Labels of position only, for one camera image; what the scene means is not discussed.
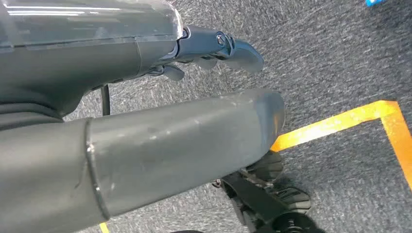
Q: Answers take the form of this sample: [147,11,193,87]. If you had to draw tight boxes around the yellow floor tape square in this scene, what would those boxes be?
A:
[99,100,412,233]

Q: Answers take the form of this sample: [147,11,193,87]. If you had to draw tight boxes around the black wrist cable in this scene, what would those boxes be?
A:
[101,85,112,117]

